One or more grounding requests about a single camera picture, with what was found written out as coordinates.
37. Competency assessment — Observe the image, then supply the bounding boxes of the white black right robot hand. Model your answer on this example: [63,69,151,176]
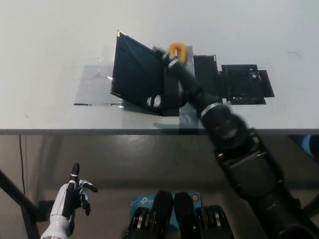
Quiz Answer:
[146,45,213,116]

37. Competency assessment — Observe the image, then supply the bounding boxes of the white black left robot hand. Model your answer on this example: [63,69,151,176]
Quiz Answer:
[49,163,99,222]

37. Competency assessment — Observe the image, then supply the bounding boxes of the black USC diary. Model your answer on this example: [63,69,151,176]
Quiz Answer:
[110,29,218,117]

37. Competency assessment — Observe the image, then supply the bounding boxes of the small black floor square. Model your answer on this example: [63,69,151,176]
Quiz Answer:
[38,200,55,223]

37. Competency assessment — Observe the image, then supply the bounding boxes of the orange plastic gear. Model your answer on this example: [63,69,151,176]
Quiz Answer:
[166,42,188,67]

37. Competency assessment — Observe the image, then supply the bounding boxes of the grey tape strip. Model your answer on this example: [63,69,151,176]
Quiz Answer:
[177,45,208,135]

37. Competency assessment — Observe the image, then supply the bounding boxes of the black diagonal table leg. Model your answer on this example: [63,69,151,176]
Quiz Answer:
[300,197,319,218]
[0,168,42,239]

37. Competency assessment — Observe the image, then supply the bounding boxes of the black taped fixture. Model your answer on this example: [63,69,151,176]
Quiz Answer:
[218,64,275,106]

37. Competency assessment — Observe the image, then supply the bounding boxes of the teal tp-link box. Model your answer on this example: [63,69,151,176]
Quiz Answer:
[129,193,201,226]

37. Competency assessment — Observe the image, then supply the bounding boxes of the clear plastic sheet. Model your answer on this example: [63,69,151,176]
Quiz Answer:
[74,47,127,107]

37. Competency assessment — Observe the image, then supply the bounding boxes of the blue round object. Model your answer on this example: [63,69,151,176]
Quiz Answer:
[298,134,319,158]

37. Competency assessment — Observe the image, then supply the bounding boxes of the thin black cable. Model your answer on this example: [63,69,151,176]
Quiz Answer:
[19,135,27,196]

